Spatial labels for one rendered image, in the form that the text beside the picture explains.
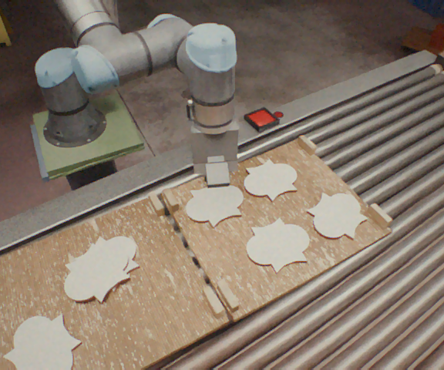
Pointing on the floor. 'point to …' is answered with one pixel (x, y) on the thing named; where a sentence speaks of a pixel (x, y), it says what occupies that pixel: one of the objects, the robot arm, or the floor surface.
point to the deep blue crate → (438, 6)
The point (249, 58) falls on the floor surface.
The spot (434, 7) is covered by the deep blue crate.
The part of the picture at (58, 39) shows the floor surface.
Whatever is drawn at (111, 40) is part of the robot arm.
